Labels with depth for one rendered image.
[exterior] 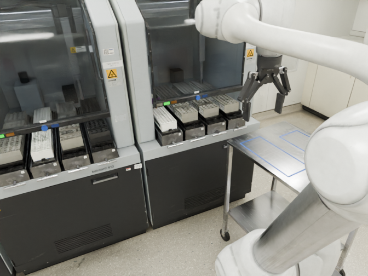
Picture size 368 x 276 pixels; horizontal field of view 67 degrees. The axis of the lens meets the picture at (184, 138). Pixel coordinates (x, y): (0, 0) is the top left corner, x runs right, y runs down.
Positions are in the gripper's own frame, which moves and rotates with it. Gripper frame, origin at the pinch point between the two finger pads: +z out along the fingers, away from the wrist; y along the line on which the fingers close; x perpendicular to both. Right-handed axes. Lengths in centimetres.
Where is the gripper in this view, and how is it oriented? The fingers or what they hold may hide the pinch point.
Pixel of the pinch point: (262, 113)
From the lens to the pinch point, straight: 100.1
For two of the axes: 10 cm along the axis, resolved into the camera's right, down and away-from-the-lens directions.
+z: 0.3, 8.6, 5.1
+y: 9.2, -2.3, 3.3
